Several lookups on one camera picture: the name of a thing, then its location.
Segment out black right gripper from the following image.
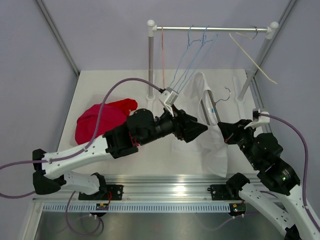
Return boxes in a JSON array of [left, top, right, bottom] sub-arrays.
[[218, 118, 261, 168]]

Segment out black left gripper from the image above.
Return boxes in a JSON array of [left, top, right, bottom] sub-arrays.
[[138, 104, 207, 146]]

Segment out white t shirt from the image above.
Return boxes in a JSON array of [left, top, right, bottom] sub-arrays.
[[171, 72, 228, 177]]

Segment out crimson t shirt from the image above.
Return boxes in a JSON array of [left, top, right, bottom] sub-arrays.
[[74, 104, 127, 145]]

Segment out light blue wire hanger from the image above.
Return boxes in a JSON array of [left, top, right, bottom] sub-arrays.
[[169, 25, 206, 93]]

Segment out pink wire hanger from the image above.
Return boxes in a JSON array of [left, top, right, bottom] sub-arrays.
[[161, 25, 166, 88]]

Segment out red t shirt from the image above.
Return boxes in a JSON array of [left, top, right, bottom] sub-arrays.
[[107, 98, 138, 116]]

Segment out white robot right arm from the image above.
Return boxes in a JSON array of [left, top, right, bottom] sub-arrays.
[[217, 119, 320, 240]]

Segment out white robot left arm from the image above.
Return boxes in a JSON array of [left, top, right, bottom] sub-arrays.
[[32, 108, 208, 200]]

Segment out metal clothes rack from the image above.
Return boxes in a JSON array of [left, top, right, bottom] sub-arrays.
[[147, 19, 280, 118]]

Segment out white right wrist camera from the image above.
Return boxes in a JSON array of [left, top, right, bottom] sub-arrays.
[[244, 108, 270, 130]]

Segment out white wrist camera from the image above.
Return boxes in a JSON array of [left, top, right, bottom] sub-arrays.
[[244, 108, 270, 130], [158, 87, 179, 117]]

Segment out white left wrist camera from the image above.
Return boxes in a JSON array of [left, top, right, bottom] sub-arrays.
[[158, 87, 179, 117]]

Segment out black right mount plate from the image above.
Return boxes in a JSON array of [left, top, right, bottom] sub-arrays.
[[207, 182, 249, 201]]

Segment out black mount plate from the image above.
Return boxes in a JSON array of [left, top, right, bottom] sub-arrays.
[[207, 182, 249, 201], [78, 184, 124, 201]]

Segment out white slotted cable duct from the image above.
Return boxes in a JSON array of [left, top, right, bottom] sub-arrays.
[[42, 202, 231, 213]]

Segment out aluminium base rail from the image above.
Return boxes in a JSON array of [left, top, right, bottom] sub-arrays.
[[32, 174, 305, 204]]

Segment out cream wire hanger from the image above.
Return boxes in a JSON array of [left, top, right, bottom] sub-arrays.
[[228, 31, 278, 85]]

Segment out black left mount plate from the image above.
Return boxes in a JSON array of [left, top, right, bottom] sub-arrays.
[[78, 184, 124, 201]]

